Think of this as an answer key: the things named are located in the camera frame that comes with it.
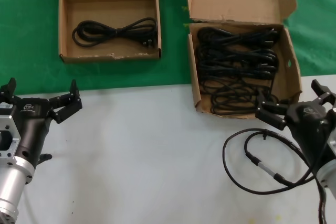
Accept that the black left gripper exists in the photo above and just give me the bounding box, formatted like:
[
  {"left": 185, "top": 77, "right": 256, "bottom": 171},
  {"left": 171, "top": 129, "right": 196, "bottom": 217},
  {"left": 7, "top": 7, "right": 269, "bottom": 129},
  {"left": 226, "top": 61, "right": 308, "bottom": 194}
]
[{"left": 0, "top": 78, "right": 84, "bottom": 168}]

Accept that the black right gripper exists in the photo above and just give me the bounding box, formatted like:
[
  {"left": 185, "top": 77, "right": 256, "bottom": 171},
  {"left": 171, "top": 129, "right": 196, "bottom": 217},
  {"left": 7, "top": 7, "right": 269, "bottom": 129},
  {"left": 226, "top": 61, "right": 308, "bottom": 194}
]
[{"left": 255, "top": 79, "right": 336, "bottom": 174}]

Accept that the green table mat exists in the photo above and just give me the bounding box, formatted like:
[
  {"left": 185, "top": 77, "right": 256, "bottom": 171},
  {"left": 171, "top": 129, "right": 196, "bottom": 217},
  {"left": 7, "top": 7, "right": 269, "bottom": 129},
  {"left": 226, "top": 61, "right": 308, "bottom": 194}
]
[{"left": 0, "top": 0, "right": 336, "bottom": 98}]

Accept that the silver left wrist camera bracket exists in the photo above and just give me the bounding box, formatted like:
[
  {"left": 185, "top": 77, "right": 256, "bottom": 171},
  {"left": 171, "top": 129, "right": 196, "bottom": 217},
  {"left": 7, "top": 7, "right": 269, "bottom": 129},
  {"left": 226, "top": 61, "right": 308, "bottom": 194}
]
[{"left": 0, "top": 115, "right": 22, "bottom": 167}]

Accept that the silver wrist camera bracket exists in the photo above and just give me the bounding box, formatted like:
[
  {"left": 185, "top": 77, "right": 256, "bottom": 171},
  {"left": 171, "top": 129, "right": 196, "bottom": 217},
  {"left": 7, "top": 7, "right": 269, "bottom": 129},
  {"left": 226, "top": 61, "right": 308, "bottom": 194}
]
[
  {"left": 0, "top": 115, "right": 22, "bottom": 167},
  {"left": 327, "top": 132, "right": 336, "bottom": 161}
]

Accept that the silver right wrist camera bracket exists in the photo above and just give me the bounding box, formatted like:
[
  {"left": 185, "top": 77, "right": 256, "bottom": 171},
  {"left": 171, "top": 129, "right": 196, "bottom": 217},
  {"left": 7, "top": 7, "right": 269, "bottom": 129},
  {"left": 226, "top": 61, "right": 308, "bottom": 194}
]
[{"left": 327, "top": 132, "right": 336, "bottom": 161}]

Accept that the black wrist cable plug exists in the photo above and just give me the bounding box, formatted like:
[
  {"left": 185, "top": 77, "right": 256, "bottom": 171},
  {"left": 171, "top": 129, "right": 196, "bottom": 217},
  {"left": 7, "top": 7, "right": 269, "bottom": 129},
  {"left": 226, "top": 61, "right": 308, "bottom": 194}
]
[{"left": 36, "top": 153, "right": 53, "bottom": 166}]

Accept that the black looped cable silver connector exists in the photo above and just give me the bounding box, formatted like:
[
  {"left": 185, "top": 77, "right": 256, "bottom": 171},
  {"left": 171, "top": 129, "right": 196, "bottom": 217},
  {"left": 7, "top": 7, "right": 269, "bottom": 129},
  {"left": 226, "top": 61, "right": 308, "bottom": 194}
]
[{"left": 222, "top": 128, "right": 320, "bottom": 196}]

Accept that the black braided cable sleeve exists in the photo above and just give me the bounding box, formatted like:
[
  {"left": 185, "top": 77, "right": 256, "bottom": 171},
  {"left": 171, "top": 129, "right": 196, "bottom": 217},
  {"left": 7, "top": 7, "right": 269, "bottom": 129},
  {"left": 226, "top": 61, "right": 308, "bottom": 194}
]
[{"left": 258, "top": 129, "right": 336, "bottom": 224}]

